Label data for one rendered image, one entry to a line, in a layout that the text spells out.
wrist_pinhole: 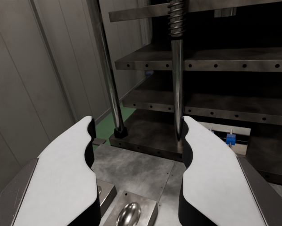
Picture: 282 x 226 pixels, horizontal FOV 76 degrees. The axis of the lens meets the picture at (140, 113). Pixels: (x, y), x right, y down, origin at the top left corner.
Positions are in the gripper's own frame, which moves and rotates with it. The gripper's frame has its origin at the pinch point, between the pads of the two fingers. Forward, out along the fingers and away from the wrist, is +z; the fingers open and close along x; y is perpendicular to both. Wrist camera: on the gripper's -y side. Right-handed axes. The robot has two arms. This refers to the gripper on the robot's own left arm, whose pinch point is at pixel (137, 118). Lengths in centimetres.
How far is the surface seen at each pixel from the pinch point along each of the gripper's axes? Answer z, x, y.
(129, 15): 93, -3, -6
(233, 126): 65, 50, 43
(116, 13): 96, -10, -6
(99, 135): 210, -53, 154
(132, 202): 35, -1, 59
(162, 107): 83, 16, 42
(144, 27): 433, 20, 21
